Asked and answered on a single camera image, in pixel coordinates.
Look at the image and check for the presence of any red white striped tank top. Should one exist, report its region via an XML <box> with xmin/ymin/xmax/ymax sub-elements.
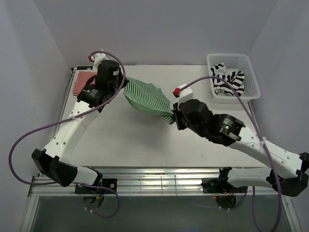
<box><xmin>73</xmin><ymin>71</ymin><xmax>97</xmax><ymax>96</ymax></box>

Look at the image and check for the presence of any green white striped tank top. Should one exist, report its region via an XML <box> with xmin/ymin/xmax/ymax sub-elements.
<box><xmin>124</xmin><ymin>77</ymin><xmax>176</xmax><ymax>125</ymax></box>

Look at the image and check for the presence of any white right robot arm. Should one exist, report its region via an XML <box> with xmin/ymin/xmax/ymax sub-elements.
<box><xmin>172</xmin><ymin>99</ymin><xmax>309</xmax><ymax>197</ymax></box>

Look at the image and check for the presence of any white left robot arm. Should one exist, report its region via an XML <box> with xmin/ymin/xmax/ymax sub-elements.
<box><xmin>32</xmin><ymin>60</ymin><xmax>127</xmax><ymax>193</ymax></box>

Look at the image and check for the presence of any black white striped tank top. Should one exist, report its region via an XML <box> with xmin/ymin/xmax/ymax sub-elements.
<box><xmin>210</xmin><ymin>63</ymin><xmax>245</xmax><ymax>97</ymax></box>

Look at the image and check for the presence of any blue label sticker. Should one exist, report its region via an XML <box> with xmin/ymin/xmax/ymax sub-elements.
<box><xmin>76</xmin><ymin>66</ymin><xmax>93</xmax><ymax>70</ymax></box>

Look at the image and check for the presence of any white perforated plastic basket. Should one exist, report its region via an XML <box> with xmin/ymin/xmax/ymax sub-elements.
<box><xmin>207</xmin><ymin>53</ymin><xmax>261</xmax><ymax>103</ymax></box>

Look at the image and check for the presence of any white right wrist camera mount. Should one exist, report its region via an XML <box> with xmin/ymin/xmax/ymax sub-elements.
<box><xmin>173</xmin><ymin>84</ymin><xmax>193</xmax><ymax>104</ymax></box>

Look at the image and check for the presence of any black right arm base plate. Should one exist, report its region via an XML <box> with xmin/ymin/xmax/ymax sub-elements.
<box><xmin>201</xmin><ymin>167</ymin><xmax>247</xmax><ymax>195</ymax></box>

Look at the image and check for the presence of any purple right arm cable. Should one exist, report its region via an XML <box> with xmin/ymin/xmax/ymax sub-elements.
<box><xmin>184</xmin><ymin>76</ymin><xmax>283</xmax><ymax>232</ymax></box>

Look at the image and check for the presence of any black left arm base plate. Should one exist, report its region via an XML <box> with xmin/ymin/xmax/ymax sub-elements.
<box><xmin>74</xmin><ymin>178</ymin><xmax>118</xmax><ymax>195</ymax></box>

